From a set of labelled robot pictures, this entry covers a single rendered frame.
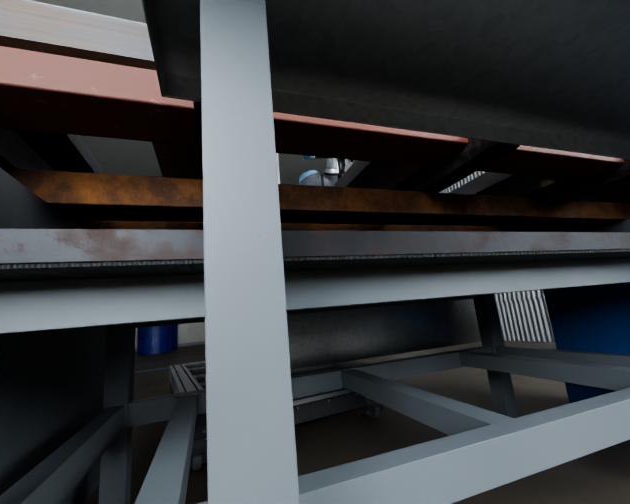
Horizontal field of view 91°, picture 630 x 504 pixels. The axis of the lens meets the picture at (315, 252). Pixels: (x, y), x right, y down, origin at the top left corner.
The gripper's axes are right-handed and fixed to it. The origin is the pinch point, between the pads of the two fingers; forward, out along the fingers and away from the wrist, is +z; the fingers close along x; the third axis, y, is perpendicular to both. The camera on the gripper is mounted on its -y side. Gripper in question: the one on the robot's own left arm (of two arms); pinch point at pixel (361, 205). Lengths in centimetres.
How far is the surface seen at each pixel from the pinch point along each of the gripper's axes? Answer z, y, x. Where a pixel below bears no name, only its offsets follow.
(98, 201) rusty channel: 19, 71, 48
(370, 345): 53, -5, -16
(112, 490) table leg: 79, 81, -5
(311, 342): 49, 20, -16
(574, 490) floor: 88, -29, 35
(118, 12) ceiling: -233, 124, -157
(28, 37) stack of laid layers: 6, 75, 62
